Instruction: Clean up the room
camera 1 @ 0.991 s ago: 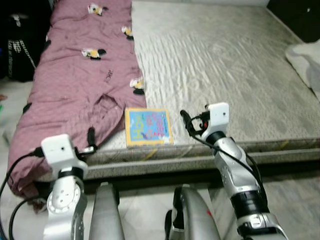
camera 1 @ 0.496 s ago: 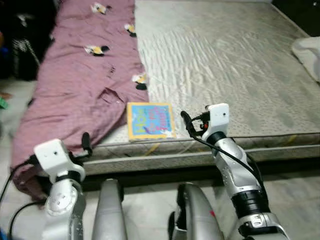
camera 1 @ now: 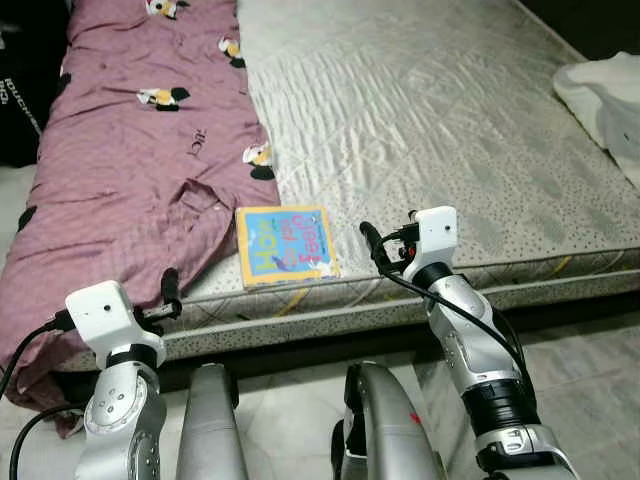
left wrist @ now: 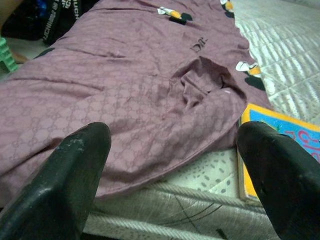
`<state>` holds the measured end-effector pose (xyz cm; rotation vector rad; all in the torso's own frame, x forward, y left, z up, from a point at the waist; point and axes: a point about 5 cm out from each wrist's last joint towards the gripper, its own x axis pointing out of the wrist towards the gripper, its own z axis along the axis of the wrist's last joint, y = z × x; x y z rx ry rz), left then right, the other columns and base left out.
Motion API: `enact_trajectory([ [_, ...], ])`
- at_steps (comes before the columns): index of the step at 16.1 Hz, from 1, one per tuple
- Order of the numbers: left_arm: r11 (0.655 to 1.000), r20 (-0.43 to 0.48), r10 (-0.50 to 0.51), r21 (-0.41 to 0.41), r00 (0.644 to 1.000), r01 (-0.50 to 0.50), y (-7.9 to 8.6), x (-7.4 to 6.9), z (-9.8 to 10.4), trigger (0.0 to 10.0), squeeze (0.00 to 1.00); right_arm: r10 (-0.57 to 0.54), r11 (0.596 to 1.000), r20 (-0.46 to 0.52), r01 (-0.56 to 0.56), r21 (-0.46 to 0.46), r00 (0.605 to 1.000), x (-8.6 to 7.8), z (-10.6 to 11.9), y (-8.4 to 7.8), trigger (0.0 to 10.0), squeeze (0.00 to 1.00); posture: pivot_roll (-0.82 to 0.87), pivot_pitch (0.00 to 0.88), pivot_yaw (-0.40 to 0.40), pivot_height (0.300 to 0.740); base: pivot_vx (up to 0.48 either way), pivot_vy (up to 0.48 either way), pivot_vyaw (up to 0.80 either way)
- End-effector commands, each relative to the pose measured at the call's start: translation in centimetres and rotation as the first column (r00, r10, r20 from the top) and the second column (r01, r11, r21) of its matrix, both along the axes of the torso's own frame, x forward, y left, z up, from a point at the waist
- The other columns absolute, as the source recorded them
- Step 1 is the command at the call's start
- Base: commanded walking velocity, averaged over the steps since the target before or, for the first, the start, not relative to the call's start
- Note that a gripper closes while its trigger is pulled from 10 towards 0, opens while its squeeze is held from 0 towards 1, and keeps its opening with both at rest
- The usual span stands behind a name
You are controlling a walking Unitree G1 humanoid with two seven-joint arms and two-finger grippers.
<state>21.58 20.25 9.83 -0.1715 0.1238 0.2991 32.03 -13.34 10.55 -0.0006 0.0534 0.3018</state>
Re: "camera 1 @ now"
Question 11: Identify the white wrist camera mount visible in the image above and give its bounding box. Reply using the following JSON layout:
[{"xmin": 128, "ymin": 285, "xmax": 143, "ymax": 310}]
[
  {"xmin": 412, "ymin": 206, "xmax": 459, "ymax": 269},
  {"xmin": 65, "ymin": 281, "xmax": 143, "ymax": 353}
]

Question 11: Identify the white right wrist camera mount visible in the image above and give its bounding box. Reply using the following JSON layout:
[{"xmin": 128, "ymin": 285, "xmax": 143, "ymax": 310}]
[{"xmin": 412, "ymin": 206, "xmax": 459, "ymax": 269}]

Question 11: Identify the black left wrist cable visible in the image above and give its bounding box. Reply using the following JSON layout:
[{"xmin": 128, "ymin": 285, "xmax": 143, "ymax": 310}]
[{"xmin": 0, "ymin": 312, "xmax": 73, "ymax": 396}]

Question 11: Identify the grey robot leg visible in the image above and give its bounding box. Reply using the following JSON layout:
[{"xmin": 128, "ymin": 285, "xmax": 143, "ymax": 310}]
[
  {"xmin": 333, "ymin": 360, "xmax": 446, "ymax": 480},
  {"xmin": 175, "ymin": 362, "xmax": 249, "ymax": 480}
]

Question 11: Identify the colourful children's book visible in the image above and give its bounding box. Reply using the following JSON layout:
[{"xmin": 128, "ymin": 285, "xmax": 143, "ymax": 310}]
[{"xmin": 235, "ymin": 205, "xmax": 341, "ymax": 291}]

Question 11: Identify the black tufted headboard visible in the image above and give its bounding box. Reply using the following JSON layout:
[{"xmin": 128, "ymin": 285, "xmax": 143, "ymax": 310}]
[{"xmin": 520, "ymin": 0, "xmax": 640, "ymax": 63}]

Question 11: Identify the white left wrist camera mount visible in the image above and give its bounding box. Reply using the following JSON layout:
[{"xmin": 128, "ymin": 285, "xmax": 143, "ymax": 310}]
[{"xmin": 65, "ymin": 281, "xmax": 143, "ymax": 353}]

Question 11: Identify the grey right robot leg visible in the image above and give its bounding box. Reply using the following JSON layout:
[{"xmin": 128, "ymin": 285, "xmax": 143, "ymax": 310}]
[{"xmin": 333, "ymin": 360, "xmax": 446, "ymax": 480}]

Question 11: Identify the white pillow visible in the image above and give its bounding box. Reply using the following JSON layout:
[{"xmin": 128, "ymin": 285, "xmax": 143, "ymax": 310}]
[{"xmin": 553, "ymin": 52, "xmax": 640, "ymax": 191}]

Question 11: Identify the purple blanket with duck prints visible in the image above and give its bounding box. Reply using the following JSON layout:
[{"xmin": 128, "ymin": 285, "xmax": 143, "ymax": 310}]
[{"xmin": 0, "ymin": 0, "xmax": 281, "ymax": 436}]

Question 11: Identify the black bed frame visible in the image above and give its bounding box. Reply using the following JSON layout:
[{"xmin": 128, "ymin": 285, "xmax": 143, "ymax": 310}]
[{"xmin": 50, "ymin": 290, "xmax": 640, "ymax": 396}]

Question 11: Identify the grey left robot leg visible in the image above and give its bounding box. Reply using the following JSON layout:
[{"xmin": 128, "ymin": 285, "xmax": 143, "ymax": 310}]
[{"xmin": 175, "ymin": 362, "xmax": 249, "ymax": 480}]

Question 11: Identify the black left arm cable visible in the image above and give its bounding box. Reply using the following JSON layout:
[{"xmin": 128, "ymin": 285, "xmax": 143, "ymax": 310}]
[{"xmin": 8, "ymin": 402, "xmax": 86, "ymax": 480}]

